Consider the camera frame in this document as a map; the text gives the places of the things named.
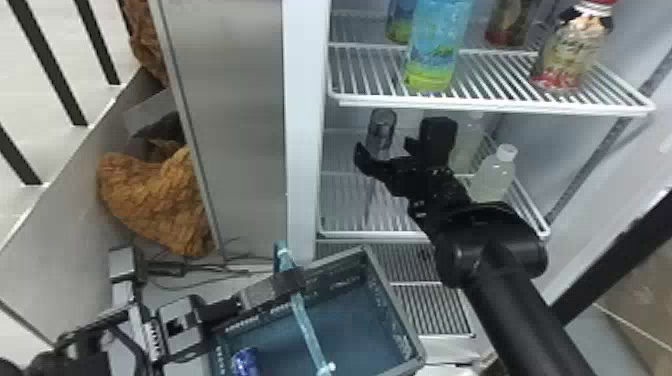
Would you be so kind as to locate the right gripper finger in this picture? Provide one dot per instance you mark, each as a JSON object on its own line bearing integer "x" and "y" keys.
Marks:
{"x": 370, "y": 162}
{"x": 412, "y": 147}

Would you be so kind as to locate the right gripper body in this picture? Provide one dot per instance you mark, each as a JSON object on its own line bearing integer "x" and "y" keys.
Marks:
{"x": 414, "y": 176}

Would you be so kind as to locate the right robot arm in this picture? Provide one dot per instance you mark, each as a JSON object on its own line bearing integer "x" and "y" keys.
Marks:
{"x": 504, "y": 294}

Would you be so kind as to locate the clear bottle black cap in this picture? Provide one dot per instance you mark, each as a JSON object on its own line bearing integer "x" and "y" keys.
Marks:
{"x": 380, "y": 131}

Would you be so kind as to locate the white fridge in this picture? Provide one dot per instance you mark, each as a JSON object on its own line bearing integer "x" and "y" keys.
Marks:
{"x": 304, "y": 131}

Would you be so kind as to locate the clear bottle white cap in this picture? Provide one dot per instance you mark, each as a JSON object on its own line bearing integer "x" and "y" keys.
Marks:
{"x": 493, "y": 176}

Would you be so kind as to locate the blue green bottle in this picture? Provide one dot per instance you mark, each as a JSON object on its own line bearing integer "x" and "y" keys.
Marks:
{"x": 436, "y": 47}

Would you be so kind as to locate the brown bottle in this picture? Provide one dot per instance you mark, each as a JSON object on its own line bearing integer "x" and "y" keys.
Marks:
{"x": 506, "y": 23}

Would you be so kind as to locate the blue basket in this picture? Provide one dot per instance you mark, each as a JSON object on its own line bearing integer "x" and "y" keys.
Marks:
{"x": 346, "y": 325}

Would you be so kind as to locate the red white bottle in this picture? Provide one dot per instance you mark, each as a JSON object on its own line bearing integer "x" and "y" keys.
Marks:
{"x": 569, "y": 50}

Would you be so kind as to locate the brown crumpled paper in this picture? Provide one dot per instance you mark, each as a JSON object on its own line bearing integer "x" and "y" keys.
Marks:
{"x": 157, "y": 202}
{"x": 147, "y": 36}

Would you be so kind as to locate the blue can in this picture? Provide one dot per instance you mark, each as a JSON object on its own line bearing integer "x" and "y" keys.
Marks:
{"x": 246, "y": 363}

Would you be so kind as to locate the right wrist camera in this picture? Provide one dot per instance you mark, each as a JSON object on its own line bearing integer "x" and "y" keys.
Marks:
{"x": 437, "y": 137}

